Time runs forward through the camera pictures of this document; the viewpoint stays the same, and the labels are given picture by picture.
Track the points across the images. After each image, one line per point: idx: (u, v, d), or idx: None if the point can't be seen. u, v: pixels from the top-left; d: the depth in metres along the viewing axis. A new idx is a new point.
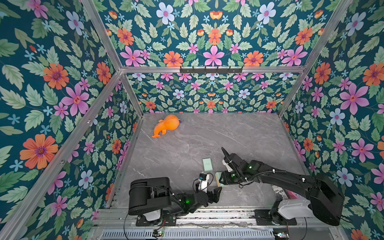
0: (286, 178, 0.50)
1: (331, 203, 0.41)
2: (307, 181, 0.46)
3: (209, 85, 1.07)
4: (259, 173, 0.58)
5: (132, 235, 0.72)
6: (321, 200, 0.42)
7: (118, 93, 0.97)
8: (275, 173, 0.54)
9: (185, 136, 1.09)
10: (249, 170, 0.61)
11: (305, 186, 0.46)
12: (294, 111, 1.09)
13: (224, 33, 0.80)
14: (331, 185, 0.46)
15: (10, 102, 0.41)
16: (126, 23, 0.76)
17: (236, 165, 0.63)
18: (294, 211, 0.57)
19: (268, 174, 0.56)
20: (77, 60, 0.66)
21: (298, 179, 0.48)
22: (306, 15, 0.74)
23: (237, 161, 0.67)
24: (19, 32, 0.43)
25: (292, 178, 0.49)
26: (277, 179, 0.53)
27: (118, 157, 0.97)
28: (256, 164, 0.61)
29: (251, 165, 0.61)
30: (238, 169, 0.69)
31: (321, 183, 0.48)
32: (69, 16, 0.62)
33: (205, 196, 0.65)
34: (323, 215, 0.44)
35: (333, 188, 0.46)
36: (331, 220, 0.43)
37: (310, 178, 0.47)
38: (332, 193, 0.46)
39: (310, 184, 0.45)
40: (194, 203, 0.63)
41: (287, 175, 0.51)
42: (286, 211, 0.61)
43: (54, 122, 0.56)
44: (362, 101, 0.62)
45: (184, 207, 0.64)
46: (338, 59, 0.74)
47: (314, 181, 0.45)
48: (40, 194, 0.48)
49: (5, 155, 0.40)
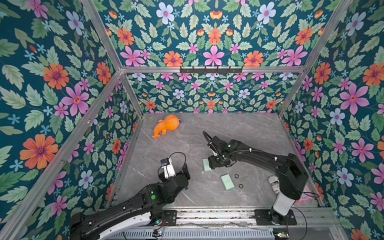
0: (261, 157, 0.53)
1: (296, 179, 0.45)
2: (278, 160, 0.49)
3: (209, 85, 1.07)
4: (236, 151, 0.61)
5: (132, 235, 0.72)
6: (287, 176, 0.46)
7: (118, 93, 0.97)
8: (251, 151, 0.56)
9: (185, 136, 1.09)
10: (227, 148, 0.64)
11: (276, 165, 0.49)
12: (294, 111, 1.09)
13: (224, 33, 0.80)
14: (299, 165, 0.51)
15: (10, 102, 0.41)
16: (126, 23, 0.76)
17: (216, 146, 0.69)
18: (283, 203, 0.60)
19: (244, 152, 0.58)
20: (77, 60, 0.66)
21: (270, 158, 0.51)
22: (306, 15, 0.74)
23: (217, 142, 0.70)
24: (19, 32, 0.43)
25: (266, 157, 0.52)
26: (252, 157, 0.57)
27: (118, 157, 0.97)
28: (235, 143, 0.62)
29: (230, 144, 0.63)
30: (218, 149, 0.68)
31: (291, 162, 0.51)
32: (69, 16, 0.62)
33: (185, 179, 0.58)
34: (288, 190, 0.50)
35: (300, 167, 0.51)
36: (294, 195, 0.49)
37: (282, 157, 0.50)
38: (298, 171, 0.50)
39: (280, 163, 0.48)
40: (174, 188, 0.54)
41: (262, 154, 0.54)
42: (279, 206, 0.63)
43: (54, 122, 0.56)
44: (362, 101, 0.62)
45: (147, 200, 0.53)
46: (338, 59, 0.74)
47: (285, 161, 0.48)
48: (40, 194, 0.48)
49: (5, 155, 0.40)
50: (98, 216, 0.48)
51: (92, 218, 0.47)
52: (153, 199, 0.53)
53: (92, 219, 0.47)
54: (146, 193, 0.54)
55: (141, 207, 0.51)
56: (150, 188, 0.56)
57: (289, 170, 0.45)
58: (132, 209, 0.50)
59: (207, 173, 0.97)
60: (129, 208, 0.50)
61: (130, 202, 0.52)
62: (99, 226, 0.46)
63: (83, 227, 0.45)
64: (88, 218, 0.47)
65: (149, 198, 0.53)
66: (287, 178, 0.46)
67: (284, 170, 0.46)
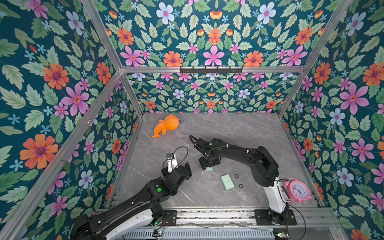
0: (236, 150, 0.61)
1: (266, 169, 0.52)
2: (250, 152, 0.56)
3: (209, 85, 1.07)
4: (215, 147, 0.69)
5: (132, 235, 0.72)
6: (256, 165, 0.53)
7: (118, 93, 0.97)
8: (228, 147, 0.64)
9: (185, 136, 1.09)
10: (208, 145, 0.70)
11: (247, 156, 0.57)
12: (294, 111, 1.09)
13: (224, 33, 0.80)
14: (268, 156, 0.58)
15: (10, 102, 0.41)
16: (126, 23, 0.76)
17: (200, 146, 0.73)
18: (271, 197, 0.63)
19: (223, 148, 0.66)
20: (77, 60, 0.66)
21: (243, 151, 0.58)
22: (306, 15, 0.74)
23: (201, 142, 0.78)
24: (19, 32, 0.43)
25: (239, 151, 0.59)
26: (228, 151, 0.65)
27: (118, 157, 0.97)
28: (216, 141, 0.69)
29: (211, 142, 0.70)
30: (202, 148, 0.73)
31: (261, 154, 0.58)
32: (69, 16, 0.62)
33: (186, 169, 0.61)
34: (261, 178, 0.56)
35: (269, 158, 0.58)
36: (266, 182, 0.55)
37: (253, 150, 0.56)
38: (268, 162, 0.57)
39: (251, 154, 0.55)
40: (176, 180, 0.58)
41: (236, 149, 0.61)
42: (272, 203, 0.65)
43: (54, 122, 0.56)
44: (362, 101, 0.62)
45: (154, 194, 0.54)
46: (338, 59, 0.74)
47: (256, 152, 0.55)
48: (40, 194, 0.48)
49: (5, 155, 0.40)
50: (105, 214, 0.47)
51: (100, 217, 0.46)
52: (160, 192, 0.55)
53: (101, 217, 0.46)
54: (151, 187, 0.55)
55: (149, 200, 0.52)
56: (154, 182, 0.57)
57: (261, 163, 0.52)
58: (141, 203, 0.51)
59: (207, 174, 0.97)
60: (138, 203, 0.51)
61: (137, 197, 0.52)
62: (109, 224, 0.45)
63: (92, 227, 0.44)
64: (96, 217, 0.45)
65: (155, 191, 0.55)
66: (257, 168, 0.53)
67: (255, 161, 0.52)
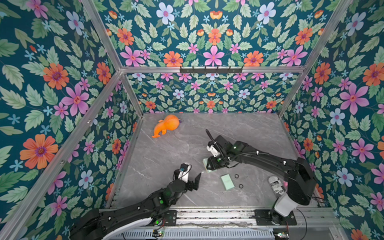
0: (268, 160, 0.52)
1: (306, 184, 0.44)
2: (287, 164, 0.48)
3: (209, 85, 1.07)
4: (241, 153, 0.59)
5: (132, 235, 0.72)
6: (298, 181, 0.44)
7: (118, 93, 0.97)
8: (258, 154, 0.55)
9: (185, 136, 1.09)
10: (232, 149, 0.61)
11: (285, 169, 0.47)
12: (294, 111, 1.09)
13: (224, 33, 0.80)
14: (309, 169, 0.49)
15: (10, 102, 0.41)
16: (126, 23, 0.76)
17: (220, 146, 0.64)
18: (286, 205, 0.59)
19: (250, 155, 0.57)
20: (77, 60, 0.66)
21: (278, 161, 0.50)
22: (306, 15, 0.74)
23: (222, 141, 0.68)
24: (19, 32, 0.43)
25: (274, 160, 0.50)
26: (260, 160, 0.55)
27: (118, 157, 0.97)
28: (241, 145, 0.60)
29: (236, 145, 0.61)
30: (223, 150, 0.71)
31: (300, 166, 0.51)
32: (69, 16, 0.62)
33: (181, 184, 0.62)
34: (297, 195, 0.48)
35: (310, 172, 0.49)
36: (303, 201, 0.47)
37: (290, 162, 0.48)
38: (307, 176, 0.49)
39: (290, 167, 0.46)
40: (171, 194, 0.60)
41: (269, 157, 0.52)
42: (281, 207, 0.62)
43: (54, 122, 0.56)
44: (362, 101, 0.62)
45: (156, 205, 0.60)
46: (338, 59, 0.74)
47: (294, 164, 0.47)
48: (40, 194, 0.48)
49: (5, 155, 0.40)
50: (115, 212, 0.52)
51: (110, 214, 0.50)
52: (161, 204, 0.61)
53: (111, 215, 0.50)
54: (154, 198, 0.62)
55: (152, 209, 0.58)
56: (157, 194, 0.64)
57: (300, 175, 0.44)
58: (145, 209, 0.57)
59: (207, 174, 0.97)
60: (143, 209, 0.56)
61: (143, 203, 0.58)
62: (117, 222, 0.49)
63: (102, 222, 0.47)
64: (106, 214, 0.49)
65: (158, 202, 0.61)
66: (298, 184, 0.45)
67: (294, 175, 0.44)
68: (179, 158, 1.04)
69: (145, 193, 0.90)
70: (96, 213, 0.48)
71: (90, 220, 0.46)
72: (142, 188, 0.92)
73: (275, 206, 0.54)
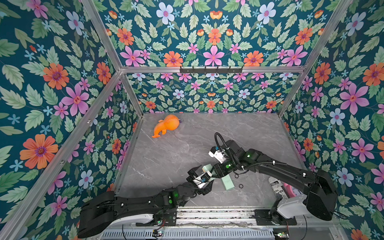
0: (286, 171, 0.49)
1: (327, 198, 0.41)
2: (307, 176, 0.45)
3: (209, 85, 1.07)
4: (257, 164, 0.56)
5: (132, 235, 0.72)
6: (320, 196, 0.41)
7: (118, 93, 0.97)
8: (274, 165, 0.52)
9: (185, 136, 1.09)
10: (247, 158, 0.59)
11: (305, 182, 0.45)
12: (294, 111, 1.09)
13: (224, 33, 0.80)
14: (330, 182, 0.46)
15: (10, 102, 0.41)
16: (126, 23, 0.76)
17: (233, 153, 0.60)
18: (291, 209, 0.58)
19: (266, 165, 0.54)
20: (77, 60, 0.66)
21: (298, 173, 0.47)
22: (306, 15, 0.74)
23: (234, 148, 0.64)
24: (19, 32, 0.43)
25: (293, 172, 0.48)
26: (276, 171, 0.52)
27: (118, 157, 0.97)
28: (255, 154, 0.58)
29: (249, 154, 0.59)
30: (235, 156, 0.66)
31: (320, 178, 0.48)
32: (69, 16, 0.62)
33: (191, 187, 0.59)
34: (318, 209, 0.45)
35: (332, 185, 0.46)
36: (324, 215, 0.44)
37: (311, 174, 0.45)
38: (328, 188, 0.46)
39: (310, 180, 0.44)
40: (179, 195, 0.57)
41: (286, 168, 0.49)
42: (285, 210, 0.61)
43: (54, 122, 0.56)
44: (362, 101, 0.62)
45: (165, 203, 0.59)
46: (338, 59, 0.74)
47: (314, 177, 0.44)
48: (40, 194, 0.48)
49: (5, 155, 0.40)
50: (127, 200, 0.51)
51: (123, 201, 0.49)
52: (169, 204, 0.60)
53: (124, 201, 0.50)
54: (164, 196, 0.61)
55: (161, 206, 0.57)
56: (167, 192, 0.63)
57: (320, 187, 0.41)
58: (155, 205, 0.56)
59: None
60: (152, 204, 0.55)
61: (154, 199, 0.57)
62: (127, 210, 0.49)
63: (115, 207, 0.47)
64: (120, 199, 0.49)
65: (167, 201, 0.60)
66: (319, 198, 0.42)
67: (315, 189, 0.41)
68: (179, 158, 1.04)
69: (145, 193, 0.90)
70: (111, 196, 0.48)
71: (104, 201, 0.46)
72: (143, 188, 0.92)
73: (276, 207, 0.66)
